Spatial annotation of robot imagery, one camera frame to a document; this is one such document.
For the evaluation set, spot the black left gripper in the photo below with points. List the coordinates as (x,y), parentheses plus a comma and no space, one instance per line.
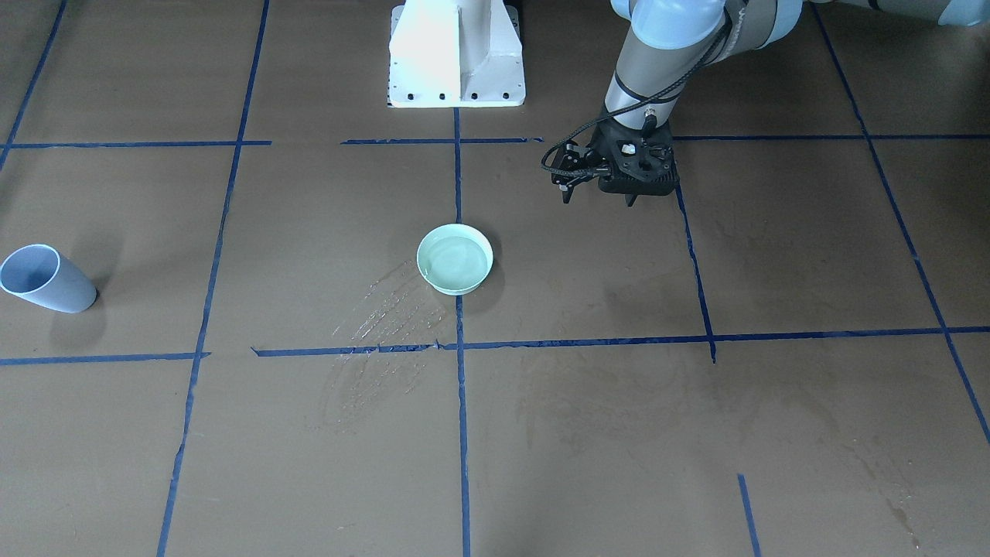
(596,146)

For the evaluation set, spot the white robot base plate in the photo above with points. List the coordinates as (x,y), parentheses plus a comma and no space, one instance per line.
(455,54)

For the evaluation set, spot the light blue cup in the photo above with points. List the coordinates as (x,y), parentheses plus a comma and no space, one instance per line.
(40,274)

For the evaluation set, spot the mint green bowl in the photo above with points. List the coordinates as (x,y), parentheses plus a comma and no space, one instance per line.
(455,259)

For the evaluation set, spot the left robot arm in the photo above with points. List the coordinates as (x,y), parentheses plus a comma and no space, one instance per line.
(670,41)

